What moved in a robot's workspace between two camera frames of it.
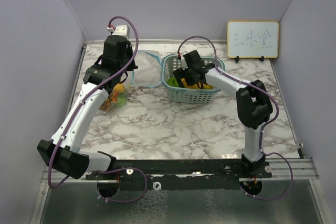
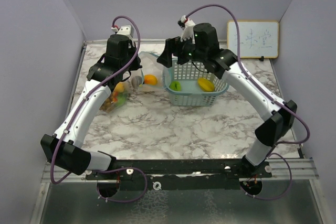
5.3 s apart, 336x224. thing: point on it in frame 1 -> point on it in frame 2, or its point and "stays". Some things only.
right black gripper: (179, 74) -> (174, 45)
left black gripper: (129, 50) stays
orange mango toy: (119, 87) stays
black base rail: (177, 174) stays
